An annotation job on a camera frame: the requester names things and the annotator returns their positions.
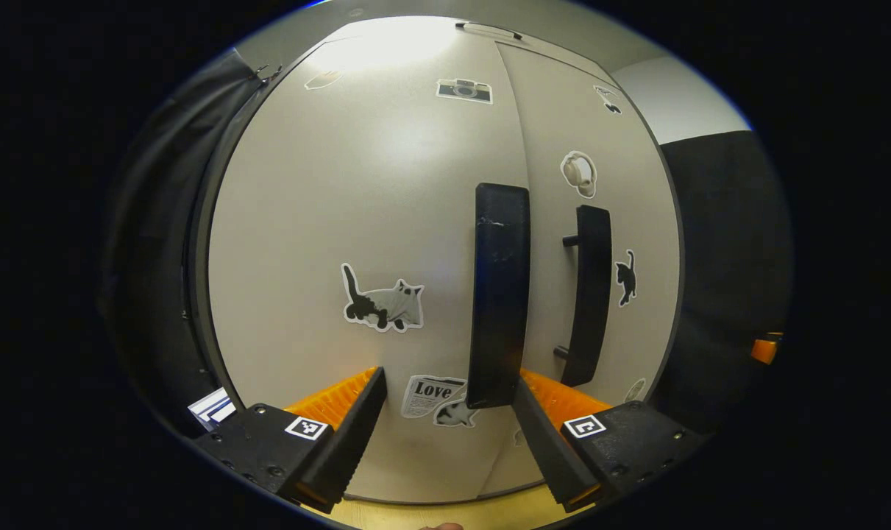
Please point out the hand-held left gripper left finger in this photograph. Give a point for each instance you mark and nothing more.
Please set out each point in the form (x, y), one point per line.
(357, 434)

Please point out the white and grey cabinet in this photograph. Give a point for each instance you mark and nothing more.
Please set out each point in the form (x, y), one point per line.
(197, 243)

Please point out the black backdrop cloth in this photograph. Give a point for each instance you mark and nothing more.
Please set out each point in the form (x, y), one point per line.
(725, 258)

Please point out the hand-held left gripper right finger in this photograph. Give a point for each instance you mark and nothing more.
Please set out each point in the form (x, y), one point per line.
(548, 449)

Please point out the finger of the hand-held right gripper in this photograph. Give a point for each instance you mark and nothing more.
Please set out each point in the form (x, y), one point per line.
(765, 350)

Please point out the light blue book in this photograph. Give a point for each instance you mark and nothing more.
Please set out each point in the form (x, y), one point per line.
(202, 416)

